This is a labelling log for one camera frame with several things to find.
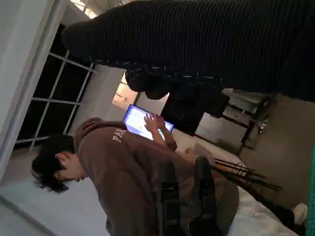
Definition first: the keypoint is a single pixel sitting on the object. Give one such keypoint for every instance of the dark thin rods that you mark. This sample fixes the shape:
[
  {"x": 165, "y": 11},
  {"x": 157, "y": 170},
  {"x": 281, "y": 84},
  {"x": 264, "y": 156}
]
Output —
[{"x": 246, "y": 175}]

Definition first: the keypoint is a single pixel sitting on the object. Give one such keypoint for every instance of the person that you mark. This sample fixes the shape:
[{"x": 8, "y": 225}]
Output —
[{"x": 123, "y": 172}]

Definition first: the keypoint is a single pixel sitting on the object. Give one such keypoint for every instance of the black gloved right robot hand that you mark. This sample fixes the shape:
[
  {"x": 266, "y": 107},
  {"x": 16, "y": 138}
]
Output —
[{"x": 197, "y": 44}]

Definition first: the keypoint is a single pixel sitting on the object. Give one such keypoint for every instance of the white cabinet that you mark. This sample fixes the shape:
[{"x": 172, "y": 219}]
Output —
[{"x": 216, "y": 127}]

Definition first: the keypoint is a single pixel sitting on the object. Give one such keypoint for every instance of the lit laptop screen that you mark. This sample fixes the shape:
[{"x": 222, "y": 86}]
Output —
[{"x": 134, "y": 120}]

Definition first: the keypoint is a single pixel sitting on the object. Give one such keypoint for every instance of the dark window with white frame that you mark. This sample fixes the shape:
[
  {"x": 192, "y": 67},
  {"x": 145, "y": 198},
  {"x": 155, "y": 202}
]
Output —
[{"x": 61, "y": 83}]

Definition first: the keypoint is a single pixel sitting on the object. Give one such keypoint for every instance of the black desk chair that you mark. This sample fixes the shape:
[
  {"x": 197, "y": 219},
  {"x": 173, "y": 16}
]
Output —
[{"x": 204, "y": 177}]

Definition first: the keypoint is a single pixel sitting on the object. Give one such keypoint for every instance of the green cutting mat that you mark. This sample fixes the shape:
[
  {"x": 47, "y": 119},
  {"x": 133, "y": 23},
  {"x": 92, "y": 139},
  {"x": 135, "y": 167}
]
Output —
[{"x": 311, "y": 191}]

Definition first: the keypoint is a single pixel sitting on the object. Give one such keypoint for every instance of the pale cloth cover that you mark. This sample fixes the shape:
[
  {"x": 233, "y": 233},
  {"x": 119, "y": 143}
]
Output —
[{"x": 253, "y": 211}]

